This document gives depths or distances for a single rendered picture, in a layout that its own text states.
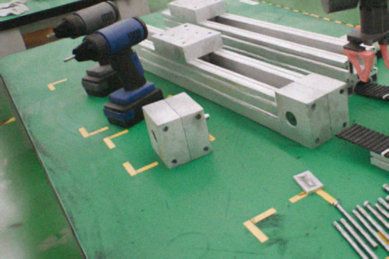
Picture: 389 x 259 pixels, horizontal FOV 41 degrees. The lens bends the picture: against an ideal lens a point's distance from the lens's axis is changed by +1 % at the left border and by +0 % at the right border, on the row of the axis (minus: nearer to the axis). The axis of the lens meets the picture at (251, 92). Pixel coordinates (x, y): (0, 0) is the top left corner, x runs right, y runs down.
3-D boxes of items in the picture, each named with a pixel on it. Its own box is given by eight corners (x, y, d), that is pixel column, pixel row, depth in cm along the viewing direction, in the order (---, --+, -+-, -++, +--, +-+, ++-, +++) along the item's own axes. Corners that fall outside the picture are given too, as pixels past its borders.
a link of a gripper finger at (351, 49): (344, 81, 106) (341, 39, 103) (367, 69, 110) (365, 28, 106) (369, 89, 101) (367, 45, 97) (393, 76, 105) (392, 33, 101)
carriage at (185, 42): (226, 57, 128) (220, 32, 125) (188, 73, 122) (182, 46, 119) (192, 46, 140) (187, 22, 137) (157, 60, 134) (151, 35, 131)
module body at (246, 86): (317, 114, 106) (312, 77, 102) (280, 134, 100) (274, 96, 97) (143, 46, 166) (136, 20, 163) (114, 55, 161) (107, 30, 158)
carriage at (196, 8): (229, 21, 156) (225, -2, 153) (199, 32, 151) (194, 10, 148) (201, 14, 168) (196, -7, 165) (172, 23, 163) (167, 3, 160)
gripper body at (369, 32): (345, 43, 103) (342, 7, 100) (379, 28, 109) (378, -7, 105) (370, 49, 99) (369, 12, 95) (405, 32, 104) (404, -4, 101)
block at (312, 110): (358, 122, 100) (355, 78, 96) (312, 149, 94) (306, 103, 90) (325, 110, 107) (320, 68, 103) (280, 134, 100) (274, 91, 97)
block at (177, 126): (224, 147, 99) (214, 104, 95) (169, 169, 95) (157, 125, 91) (204, 128, 108) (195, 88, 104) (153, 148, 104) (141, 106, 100)
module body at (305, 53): (378, 81, 115) (376, 46, 112) (346, 98, 110) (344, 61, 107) (192, 28, 176) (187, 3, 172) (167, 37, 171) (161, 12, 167)
